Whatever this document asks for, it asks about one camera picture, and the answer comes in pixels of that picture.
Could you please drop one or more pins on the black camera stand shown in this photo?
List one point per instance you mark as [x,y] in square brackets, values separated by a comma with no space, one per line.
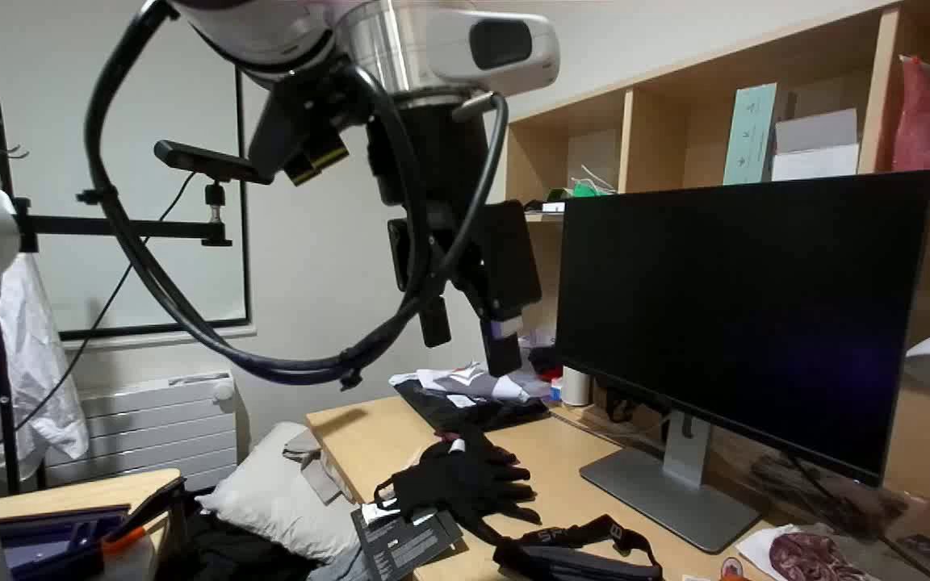
[111,229]

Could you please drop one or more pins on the white plastic cover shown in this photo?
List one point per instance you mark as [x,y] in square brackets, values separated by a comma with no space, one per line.
[30,367]

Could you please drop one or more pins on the purple plastic tray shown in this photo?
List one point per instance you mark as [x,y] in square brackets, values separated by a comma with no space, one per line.
[49,543]

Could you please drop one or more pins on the teal book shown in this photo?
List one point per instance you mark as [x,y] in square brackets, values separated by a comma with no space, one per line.
[751,135]

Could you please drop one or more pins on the black gloves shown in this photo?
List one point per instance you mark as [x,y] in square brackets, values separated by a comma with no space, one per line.
[466,486]

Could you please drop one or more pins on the white radiator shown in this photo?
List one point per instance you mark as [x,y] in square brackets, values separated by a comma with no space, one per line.
[163,431]

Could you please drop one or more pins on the green item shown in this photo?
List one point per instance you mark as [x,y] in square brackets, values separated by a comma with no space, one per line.
[593,188]

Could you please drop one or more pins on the small wooden side table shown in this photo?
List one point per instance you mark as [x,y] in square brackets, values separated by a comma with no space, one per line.
[89,489]

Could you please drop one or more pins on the grey metal cylinder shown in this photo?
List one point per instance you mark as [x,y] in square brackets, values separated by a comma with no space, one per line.
[548,210]

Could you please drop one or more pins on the black folded cloth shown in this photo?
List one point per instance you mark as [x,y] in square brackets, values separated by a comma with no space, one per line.
[474,416]

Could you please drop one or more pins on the black computer monitor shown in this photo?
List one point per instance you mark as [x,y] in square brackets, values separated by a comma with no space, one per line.
[744,310]

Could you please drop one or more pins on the black booklet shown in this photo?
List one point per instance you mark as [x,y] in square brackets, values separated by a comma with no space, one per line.
[405,543]

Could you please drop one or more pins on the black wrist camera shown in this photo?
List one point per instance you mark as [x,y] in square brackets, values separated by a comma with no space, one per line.
[305,135]

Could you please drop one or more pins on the red bag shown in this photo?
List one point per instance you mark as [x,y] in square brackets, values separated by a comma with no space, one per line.
[925,124]

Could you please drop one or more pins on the wooden shelf unit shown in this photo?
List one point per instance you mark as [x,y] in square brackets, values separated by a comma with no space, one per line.
[880,97]

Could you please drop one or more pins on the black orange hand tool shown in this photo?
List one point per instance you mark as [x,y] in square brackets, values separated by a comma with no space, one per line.
[130,535]

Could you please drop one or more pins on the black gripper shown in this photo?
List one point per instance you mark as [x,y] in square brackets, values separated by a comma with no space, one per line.
[450,149]

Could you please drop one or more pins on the black bag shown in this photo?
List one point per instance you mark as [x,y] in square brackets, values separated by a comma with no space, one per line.
[226,550]

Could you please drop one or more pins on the white pillow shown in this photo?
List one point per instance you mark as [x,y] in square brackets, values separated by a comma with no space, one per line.
[271,495]

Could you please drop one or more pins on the black framed whiteboard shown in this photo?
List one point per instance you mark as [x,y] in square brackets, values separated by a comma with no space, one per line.
[163,278]

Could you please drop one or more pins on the white patterned cloth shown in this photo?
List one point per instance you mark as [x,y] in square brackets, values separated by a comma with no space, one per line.
[466,379]

